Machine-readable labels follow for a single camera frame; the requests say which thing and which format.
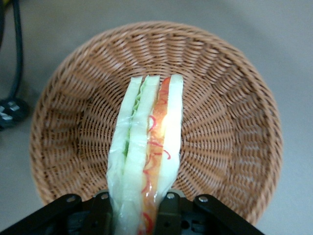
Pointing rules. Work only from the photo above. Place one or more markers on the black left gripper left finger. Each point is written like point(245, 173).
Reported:
point(102, 215)

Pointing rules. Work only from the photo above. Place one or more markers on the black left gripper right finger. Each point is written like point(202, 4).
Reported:
point(168, 215)

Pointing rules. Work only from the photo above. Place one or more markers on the triangle sandwich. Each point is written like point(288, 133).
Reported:
point(144, 147)

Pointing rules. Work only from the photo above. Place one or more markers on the round brown wicker basket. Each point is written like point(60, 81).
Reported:
point(220, 110)

